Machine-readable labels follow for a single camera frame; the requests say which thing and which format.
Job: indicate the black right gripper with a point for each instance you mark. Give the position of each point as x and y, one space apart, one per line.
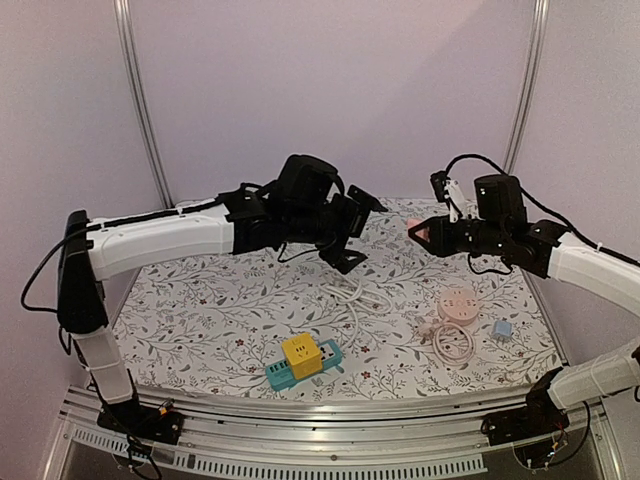
447 236

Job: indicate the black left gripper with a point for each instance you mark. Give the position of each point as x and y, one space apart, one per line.
356 216

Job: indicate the pink cube charger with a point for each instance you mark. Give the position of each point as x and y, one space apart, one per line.
418 229

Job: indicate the yellow cube socket adapter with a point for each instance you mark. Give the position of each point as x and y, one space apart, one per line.
302 355

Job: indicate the teal power strip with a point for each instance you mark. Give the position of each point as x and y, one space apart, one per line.
283 375

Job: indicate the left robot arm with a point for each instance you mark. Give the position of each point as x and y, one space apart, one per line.
307 203

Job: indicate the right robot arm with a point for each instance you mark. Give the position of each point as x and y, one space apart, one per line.
512 225

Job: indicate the round pink socket hub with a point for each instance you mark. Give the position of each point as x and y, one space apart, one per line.
459 306

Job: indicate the light blue cube charger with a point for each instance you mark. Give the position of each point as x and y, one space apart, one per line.
502 331

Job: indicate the floral patterned table mat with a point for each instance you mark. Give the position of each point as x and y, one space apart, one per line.
210 325

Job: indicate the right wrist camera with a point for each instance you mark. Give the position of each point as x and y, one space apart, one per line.
449 192

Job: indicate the aluminium front rail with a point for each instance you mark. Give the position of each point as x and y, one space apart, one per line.
436 437

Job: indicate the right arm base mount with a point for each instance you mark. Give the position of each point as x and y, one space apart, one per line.
513 425

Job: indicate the right aluminium frame post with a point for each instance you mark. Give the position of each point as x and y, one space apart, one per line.
527 90

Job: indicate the aluminium frame post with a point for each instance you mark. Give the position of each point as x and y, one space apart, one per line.
527 90
124 22

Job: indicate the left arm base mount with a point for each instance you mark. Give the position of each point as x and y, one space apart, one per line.
158 424

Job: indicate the left aluminium frame post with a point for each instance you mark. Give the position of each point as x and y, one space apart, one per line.
124 22

